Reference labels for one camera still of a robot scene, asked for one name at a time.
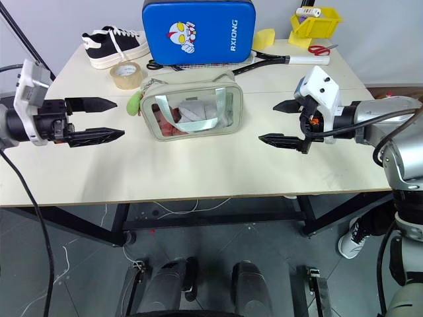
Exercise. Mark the green plush zipper charm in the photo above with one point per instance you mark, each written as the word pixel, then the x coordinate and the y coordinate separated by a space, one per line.
pixel 133 105

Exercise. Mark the black stand leg bar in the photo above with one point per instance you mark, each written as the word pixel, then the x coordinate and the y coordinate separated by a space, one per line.
pixel 130 290
pixel 320 290

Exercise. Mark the blue cartoon hard case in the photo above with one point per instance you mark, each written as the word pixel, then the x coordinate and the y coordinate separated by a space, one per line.
pixel 211 29

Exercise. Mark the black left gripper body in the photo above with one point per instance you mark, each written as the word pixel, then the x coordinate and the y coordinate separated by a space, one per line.
pixel 49 120

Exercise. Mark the black metal table frame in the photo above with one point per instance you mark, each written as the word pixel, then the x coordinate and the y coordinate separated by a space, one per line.
pixel 211 220

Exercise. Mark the dark rounded robot foot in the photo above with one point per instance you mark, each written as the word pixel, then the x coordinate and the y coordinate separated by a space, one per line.
pixel 252 287
pixel 168 284

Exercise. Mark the brown packing tape roll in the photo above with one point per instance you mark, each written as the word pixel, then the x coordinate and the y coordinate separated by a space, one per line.
pixel 127 79

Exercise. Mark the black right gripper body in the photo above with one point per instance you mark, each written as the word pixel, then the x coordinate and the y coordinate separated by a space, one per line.
pixel 309 115

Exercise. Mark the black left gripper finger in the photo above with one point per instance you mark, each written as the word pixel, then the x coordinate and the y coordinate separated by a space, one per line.
pixel 96 135
pixel 91 104

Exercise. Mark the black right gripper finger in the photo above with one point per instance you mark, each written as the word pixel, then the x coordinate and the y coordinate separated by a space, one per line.
pixel 281 140
pixel 287 106

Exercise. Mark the white person's sneaker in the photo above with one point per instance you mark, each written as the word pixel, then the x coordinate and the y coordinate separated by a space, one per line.
pixel 353 239

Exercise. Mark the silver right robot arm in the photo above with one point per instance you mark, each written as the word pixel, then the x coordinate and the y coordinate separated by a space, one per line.
pixel 383 114

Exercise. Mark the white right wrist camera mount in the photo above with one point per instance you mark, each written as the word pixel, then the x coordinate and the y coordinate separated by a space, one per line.
pixel 322 87

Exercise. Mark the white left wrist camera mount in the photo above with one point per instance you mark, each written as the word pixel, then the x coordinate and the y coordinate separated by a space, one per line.
pixel 29 86

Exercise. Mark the black white canvas sneaker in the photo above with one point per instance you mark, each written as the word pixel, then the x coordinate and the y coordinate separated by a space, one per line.
pixel 109 46

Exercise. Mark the white tube in bin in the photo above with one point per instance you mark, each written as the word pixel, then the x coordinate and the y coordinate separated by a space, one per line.
pixel 307 12

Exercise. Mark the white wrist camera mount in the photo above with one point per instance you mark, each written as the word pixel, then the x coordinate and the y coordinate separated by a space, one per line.
pixel 322 87
pixel 29 86

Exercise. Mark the black tripod pole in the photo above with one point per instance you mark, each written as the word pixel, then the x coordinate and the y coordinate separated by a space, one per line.
pixel 24 39

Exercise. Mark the beige clear toiletry bag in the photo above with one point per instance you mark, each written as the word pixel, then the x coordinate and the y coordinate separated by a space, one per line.
pixel 231 109

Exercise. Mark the yellow sponge piece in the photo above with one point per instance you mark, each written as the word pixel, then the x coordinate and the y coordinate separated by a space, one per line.
pixel 264 37

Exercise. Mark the yellow plastic parts bin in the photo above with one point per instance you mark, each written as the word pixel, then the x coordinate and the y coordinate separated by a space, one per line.
pixel 319 26

